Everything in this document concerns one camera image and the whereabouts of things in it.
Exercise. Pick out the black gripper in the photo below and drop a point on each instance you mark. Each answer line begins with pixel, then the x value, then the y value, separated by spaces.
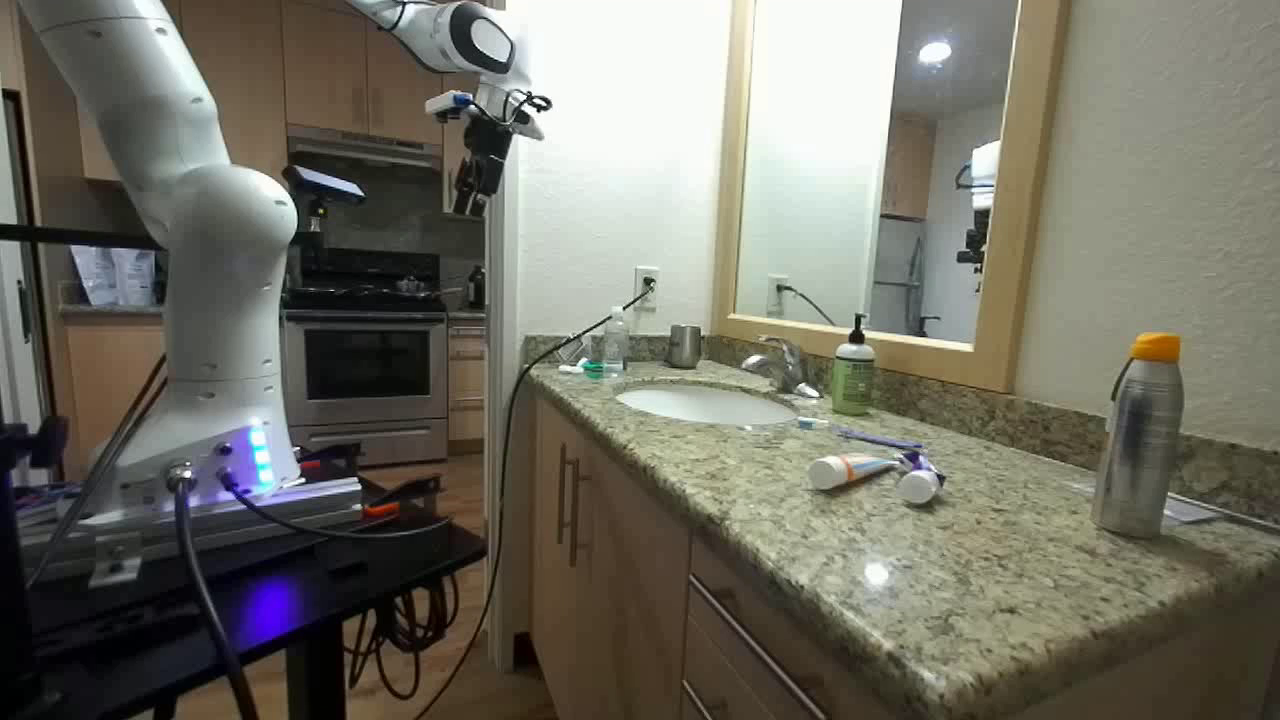
pixel 484 140

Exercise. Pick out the chrome sink faucet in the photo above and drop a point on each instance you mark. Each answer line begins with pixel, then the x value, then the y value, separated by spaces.
pixel 779 367

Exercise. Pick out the blue toothbrush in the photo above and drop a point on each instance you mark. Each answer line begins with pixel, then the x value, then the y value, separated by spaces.
pixel 864 437

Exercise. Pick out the white toothpaste tube orange band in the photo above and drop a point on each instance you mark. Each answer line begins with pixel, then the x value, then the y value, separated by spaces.
pixel 848 469

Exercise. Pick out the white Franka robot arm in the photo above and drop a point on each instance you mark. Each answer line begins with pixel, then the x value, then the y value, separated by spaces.
pixel 203 225

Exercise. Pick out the steel range hood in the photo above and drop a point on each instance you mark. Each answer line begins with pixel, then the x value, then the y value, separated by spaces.
pixel 363 146

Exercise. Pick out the black lamp on stand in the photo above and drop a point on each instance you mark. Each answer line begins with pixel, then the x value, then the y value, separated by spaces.
pixel 325 182

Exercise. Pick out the light wood kitchen cabinets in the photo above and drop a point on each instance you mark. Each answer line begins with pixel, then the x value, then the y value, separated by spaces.
pixel 323 66

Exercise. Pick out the stainless steel oven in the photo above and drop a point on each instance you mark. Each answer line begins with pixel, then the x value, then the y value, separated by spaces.
pixel 363 367

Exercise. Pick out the clear plastic bottle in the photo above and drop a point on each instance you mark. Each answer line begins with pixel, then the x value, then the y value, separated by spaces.
pixel 617 345

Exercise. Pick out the metal cup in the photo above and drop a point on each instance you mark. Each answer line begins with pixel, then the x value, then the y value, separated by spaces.
pixel 687 345

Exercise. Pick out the white sink basin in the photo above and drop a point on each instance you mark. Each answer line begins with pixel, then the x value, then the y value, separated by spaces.
pixel 705 407

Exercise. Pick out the orange black clamp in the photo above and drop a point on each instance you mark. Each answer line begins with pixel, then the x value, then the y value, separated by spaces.
pixel 393 505

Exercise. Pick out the light wood vanity cabinet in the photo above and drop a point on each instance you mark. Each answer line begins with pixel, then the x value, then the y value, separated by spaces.
pixel 604 572

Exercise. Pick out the green soap pump bottle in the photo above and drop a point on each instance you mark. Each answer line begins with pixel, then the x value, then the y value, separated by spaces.
pixel 855 381

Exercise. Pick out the black robot table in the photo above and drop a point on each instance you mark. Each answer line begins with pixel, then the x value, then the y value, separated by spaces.
pixel 267 600

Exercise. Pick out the purple and white tube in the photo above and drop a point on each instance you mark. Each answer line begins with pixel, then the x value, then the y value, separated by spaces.
pixel 922 482

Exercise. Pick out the silver bottle orange cap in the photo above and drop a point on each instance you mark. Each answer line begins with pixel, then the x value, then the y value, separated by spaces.
pixel 1139 442

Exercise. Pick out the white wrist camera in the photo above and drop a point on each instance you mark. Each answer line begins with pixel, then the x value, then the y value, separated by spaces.
pixel 449 105

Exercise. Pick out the white wall outlet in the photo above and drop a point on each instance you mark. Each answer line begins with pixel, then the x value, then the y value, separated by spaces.
pixel 646 285

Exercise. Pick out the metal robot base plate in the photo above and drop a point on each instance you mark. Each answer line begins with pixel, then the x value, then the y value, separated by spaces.
pixel 203 526

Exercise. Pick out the wood framed wall mirror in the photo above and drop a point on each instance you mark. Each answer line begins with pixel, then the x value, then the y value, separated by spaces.
pixel 1003 201

